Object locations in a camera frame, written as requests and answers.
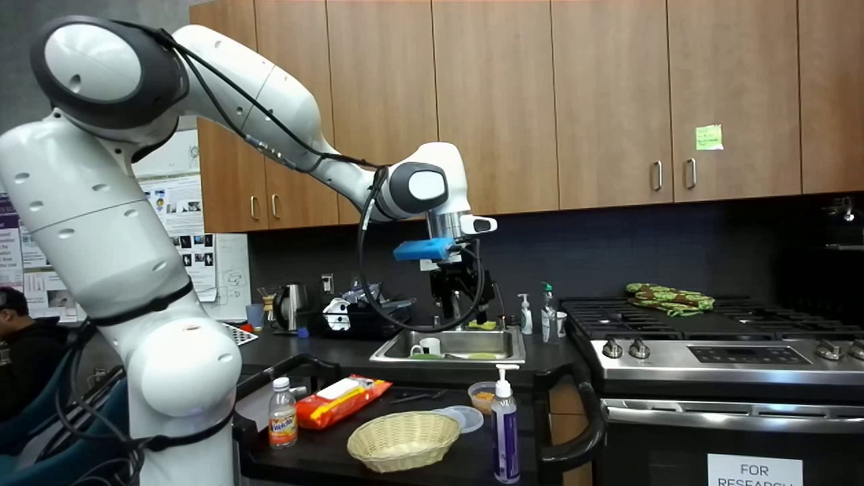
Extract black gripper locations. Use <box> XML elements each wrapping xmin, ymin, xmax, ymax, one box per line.
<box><xmin>429</xmin><ymin>245</ymin><xmax>479</xmax><ymax>310</ymax></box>

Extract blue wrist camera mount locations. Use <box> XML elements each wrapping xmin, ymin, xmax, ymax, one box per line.
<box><xmin>395</xmin><ymin>239</ymin><xmax>455</xmax><ymax>262</ymax></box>

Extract wooden upper cabinets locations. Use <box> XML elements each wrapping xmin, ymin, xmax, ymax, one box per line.
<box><xmin>190</xmin><ymin>0</ymin><xmax>864</xmax><ymax>213</ymax></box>

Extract green sticky note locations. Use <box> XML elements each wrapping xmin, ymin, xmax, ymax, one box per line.
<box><xmin>694</xmin><ymin>124</ymin><xmax>725</xmax><ymax>151</ymax></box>

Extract green cap spray bottle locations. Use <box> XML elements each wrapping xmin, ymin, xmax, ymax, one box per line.
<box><xmin>541</xmin><ymin>281</ymin><xmax>557</xmax><ymax>343</ymax></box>

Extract seated person dark clothes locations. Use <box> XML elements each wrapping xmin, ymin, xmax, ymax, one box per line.
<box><xmin>0</xmin><ymin>286</ymin><xmax>69</xmax><ymax>421</ymax></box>

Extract woven wicker basket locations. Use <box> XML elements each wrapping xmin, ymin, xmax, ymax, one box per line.
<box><xmin>346</xmin><ymin>412</ymin><xmax>459</xmax><ymax>472</ymax></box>

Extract clear bottle orange label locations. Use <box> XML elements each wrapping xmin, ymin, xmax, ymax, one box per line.
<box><xmin>267</xmin><ymin>376</ymin><xmax>297</xmax><ymax>449</ymax></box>

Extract stainless steel sink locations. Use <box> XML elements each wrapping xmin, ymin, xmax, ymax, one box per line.
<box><xmin>371</xmin><ymin>329</ymin><xmax>526</xmax><ymax>366</ymax></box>

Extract small clear plastic container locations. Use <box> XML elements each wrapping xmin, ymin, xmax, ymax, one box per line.
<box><xmin>467</xmin><ymin>380</ymin><xmax>497</xmax><ymax>414</ymax></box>

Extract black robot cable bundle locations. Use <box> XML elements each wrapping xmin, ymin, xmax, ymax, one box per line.
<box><xmin>49</xmin><ymin>321</ymin><xmax>147</xmax><ymax>486</ymax></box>

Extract white soap dispenser bottle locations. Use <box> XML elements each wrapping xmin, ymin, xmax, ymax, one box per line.
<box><xmin>518</xmin><ymin>294</ymin><xmax>535</xmax><ymax>336</ymax></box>

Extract wall posters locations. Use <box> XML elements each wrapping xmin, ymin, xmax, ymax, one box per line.
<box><xmin>0</xmin><ymin>119</ymin><xmax>252</xmax><ymax>321</ymax></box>

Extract white sign on oven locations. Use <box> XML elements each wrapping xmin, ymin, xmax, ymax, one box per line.
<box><xmin>706</xmin><ymin>455</ymin><xmax>805</xmax><ymax>486</ymax></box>

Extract stainless steel gas stove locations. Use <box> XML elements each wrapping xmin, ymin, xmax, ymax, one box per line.
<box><xmin>559</xmin><ymin>298</ymin><xmax>864</xmax><ymax>486</ymax></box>

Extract orange wipes packet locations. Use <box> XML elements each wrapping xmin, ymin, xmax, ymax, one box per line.
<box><xmin>297</xmin><ymin>376</ymin><xmax>393</xmax><ymax>430</ymax></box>

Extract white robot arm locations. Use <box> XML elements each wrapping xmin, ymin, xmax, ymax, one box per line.
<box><xmin>0</xmin><ymin>16</ymin><xmax>497</xmax><ymax>486</ymax></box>

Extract purple hand soap pump bottle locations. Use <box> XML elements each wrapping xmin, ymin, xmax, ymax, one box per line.
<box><xmin>491</xmin><ymin>366</ymin><xmax>522</xmax><ymax>486</ymax></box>

